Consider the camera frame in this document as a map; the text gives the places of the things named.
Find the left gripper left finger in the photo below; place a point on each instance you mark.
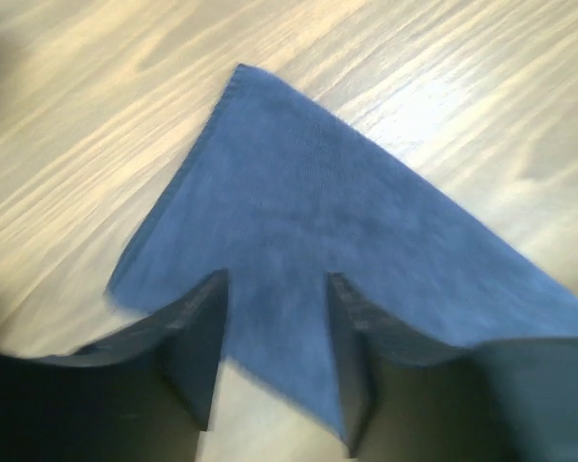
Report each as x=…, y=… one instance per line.
x=142, y=393

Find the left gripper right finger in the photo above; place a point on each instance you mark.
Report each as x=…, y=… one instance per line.
x=405, y=396

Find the dark blue towel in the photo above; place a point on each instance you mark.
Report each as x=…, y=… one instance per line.
x=281, y=193

